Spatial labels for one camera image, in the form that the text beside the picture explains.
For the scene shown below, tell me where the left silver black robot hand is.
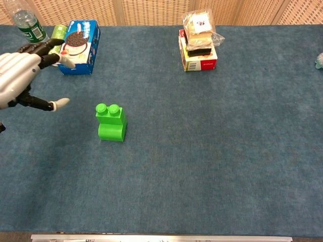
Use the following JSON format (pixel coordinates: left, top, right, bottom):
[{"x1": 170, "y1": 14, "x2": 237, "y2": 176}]
[{"x1": 0, "y1": 38, "x2": 76, "y2": 111}]

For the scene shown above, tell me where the small green toy brick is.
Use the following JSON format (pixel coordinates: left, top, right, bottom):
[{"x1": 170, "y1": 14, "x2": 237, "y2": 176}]
[{"x1": 95, "y1": 103, "x2": 128, "y2": 127}]

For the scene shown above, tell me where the blue cookie box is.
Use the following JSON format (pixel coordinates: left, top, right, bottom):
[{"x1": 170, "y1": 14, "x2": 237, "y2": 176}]
[{"x1": 56, "y1": 20, "x2": 101, "y2": 76}]

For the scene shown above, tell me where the large green toy brick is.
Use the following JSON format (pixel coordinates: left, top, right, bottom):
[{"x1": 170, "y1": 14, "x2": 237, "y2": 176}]
[{"x1": 97, "y1": 118, "x2": 127, "y2": 142}]

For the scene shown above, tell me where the clear plastic water bottle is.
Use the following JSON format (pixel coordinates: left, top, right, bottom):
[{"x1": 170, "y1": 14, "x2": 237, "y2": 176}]
[{"x1": 11, "y1": 0, "x2": 50, "y2": 44}]

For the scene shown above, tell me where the green drink can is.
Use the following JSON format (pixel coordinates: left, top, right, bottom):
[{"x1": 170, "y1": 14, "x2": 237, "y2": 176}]
[{"x1": 49, "y1": 24, "x2": 69, "y2": 67}]

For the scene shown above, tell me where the wicker folding screen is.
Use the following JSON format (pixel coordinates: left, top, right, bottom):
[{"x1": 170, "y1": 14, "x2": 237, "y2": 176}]
[{"x1": 0, "y1": 0, "x2": 323, "y2": 26}]

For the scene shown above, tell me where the red white yellow carton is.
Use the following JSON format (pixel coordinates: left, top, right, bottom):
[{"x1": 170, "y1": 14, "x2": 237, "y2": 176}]
[{"x1": 178, "y1": 29, "x2": 218, "y2": 72}]

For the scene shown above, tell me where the bagged sponge pack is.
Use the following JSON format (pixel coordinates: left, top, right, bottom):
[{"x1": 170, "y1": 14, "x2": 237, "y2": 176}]
[{"x1": 181, "y1": 9, "x2": 225, "y2": 51}]

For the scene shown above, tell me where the blue felt table cover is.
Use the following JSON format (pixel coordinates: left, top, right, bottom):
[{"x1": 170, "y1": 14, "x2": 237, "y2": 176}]
[{"x1": 0, "y1": 24, "x2": 323, "y2": 236}]

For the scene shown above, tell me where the aluminium rail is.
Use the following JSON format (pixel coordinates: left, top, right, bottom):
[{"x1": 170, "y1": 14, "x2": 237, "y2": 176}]
[{"x1": 30, "y1": 233, "x2": 293, "y2": 242}]

